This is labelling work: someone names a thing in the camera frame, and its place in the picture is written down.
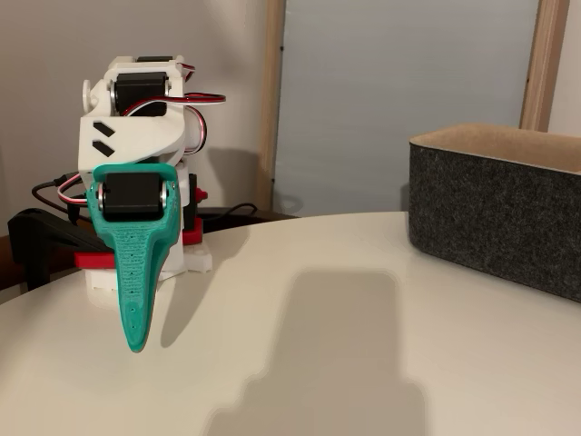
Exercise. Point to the black power plug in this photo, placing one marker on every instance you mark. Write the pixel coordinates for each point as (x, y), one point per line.
(75, 213)

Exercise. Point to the translucent grey panel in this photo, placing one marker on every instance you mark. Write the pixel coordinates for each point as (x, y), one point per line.
(386, 91)

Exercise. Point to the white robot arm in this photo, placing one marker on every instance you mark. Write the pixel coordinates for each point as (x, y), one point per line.
(131, 131)

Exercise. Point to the wooden shelf post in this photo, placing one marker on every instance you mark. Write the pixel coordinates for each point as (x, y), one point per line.
(542, 68)
(270, 113)

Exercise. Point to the grey felt box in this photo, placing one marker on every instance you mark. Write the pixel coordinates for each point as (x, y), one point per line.
(490, 218)

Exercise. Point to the black clamp with red pad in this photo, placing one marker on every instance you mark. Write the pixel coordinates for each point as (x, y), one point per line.
(194, 234)
(27, 236)

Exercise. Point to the teal gripper black servo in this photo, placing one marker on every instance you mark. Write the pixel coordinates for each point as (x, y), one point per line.
(132, 198)

